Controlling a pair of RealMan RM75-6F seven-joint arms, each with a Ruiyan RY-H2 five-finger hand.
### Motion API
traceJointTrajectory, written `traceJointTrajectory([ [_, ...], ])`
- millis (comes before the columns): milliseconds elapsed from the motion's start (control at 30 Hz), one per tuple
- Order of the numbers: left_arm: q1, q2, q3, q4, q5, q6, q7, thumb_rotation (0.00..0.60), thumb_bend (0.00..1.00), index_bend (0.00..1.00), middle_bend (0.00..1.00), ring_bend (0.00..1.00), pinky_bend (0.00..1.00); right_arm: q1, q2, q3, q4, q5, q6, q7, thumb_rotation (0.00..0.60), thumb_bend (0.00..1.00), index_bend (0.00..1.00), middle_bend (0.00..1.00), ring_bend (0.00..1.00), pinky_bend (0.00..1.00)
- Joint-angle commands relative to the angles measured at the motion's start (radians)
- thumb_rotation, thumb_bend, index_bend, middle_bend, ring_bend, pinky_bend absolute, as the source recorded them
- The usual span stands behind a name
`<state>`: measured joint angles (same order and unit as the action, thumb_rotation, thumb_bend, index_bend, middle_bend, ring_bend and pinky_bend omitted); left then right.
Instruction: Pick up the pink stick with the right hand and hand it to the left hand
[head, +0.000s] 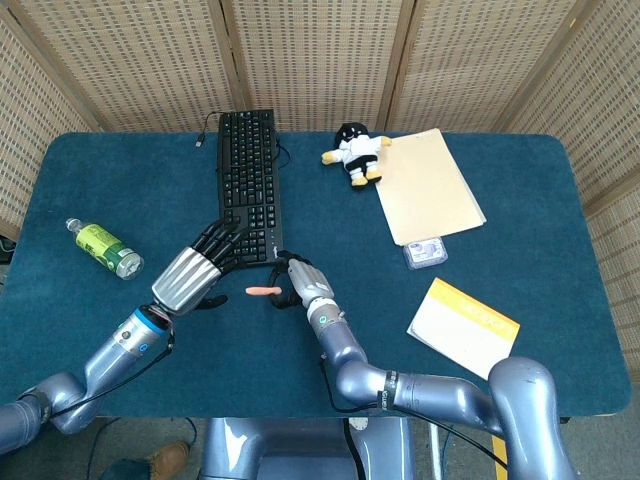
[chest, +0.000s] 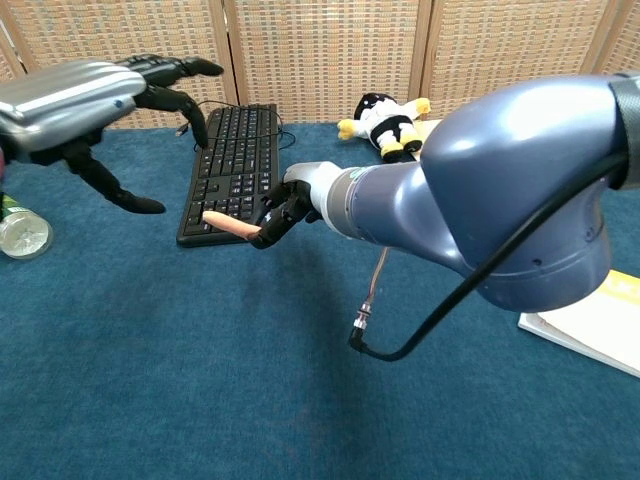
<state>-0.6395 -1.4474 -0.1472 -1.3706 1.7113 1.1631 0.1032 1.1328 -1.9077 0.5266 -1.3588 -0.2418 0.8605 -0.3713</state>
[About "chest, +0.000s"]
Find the small orange sausage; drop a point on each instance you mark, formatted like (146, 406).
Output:
(230, 225)

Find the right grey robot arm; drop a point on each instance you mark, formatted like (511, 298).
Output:
(500, 175)

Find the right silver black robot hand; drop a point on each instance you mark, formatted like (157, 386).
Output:
(295, 200)

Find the beige manila folder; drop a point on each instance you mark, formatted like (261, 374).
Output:
(426, 131)

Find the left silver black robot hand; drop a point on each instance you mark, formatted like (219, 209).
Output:
(65, 100)

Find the woven folding screen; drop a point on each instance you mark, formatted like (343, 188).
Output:
(325, 55)

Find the black white plush doll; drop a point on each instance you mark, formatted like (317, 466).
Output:
(387, 122)

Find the clear bottle green label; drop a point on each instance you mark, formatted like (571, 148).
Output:
(22, 235)

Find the blue table mat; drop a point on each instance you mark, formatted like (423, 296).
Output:
(200, 375)

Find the yellow white booklet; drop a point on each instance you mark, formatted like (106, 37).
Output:
(600, 325)

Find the black computer keyboard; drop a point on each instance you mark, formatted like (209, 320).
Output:
(235, 165)

